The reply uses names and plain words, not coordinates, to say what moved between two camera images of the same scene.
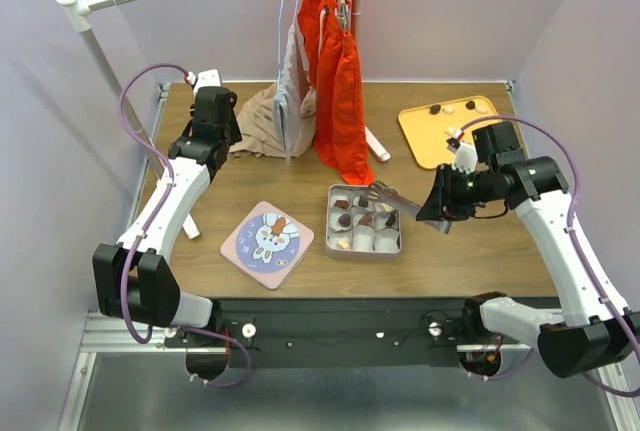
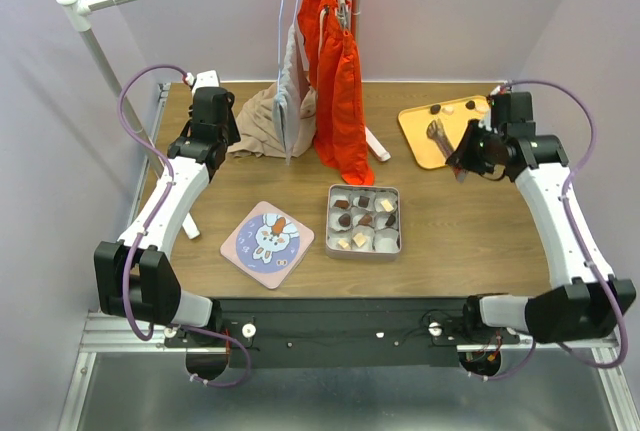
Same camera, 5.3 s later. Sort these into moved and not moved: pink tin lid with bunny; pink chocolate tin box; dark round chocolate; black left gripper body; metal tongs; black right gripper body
Moved: metal tongs; black right gripper body
Not moved: black left gripper body; dark round chocolate; pink chocolate tin box; pink tin lid with bunny
